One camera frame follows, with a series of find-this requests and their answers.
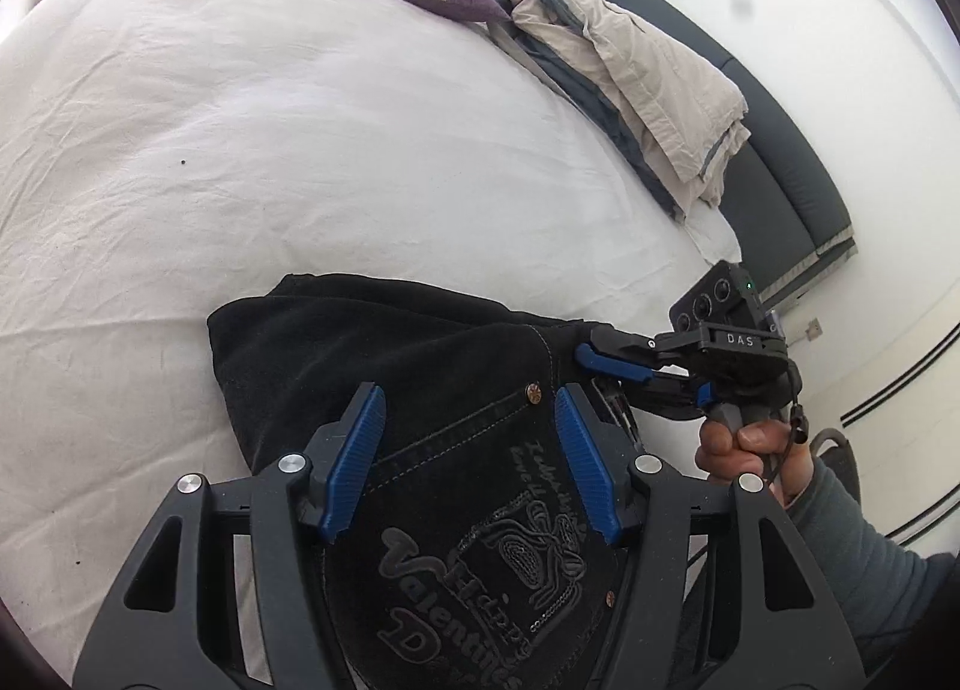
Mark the wall socket beside headboard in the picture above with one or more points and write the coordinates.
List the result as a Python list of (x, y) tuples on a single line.
[(814, 328)]

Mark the grey headboard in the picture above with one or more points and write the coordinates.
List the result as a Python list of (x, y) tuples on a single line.
[(787, 187)]

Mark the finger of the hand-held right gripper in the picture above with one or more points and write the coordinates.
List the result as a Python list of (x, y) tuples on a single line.
[(675, 397), (607, 360)]

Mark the person's right forearm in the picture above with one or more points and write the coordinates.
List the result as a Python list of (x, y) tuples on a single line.
[(862, 570)]

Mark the black pants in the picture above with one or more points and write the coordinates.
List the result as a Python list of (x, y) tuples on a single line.
[(420, 360)]

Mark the folded beige grey duvet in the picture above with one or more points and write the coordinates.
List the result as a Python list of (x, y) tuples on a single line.
[(645, 82)]

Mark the person's right hand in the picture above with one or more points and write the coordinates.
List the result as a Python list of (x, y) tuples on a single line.
[(720, 454)]

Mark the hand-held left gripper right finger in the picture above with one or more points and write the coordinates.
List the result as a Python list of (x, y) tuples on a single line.
[(589, 465)]

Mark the bed with white sheet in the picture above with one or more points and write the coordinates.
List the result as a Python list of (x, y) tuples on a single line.
[(225, 135)]

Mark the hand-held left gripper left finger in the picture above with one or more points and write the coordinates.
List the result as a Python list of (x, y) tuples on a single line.
[(352, 465)]

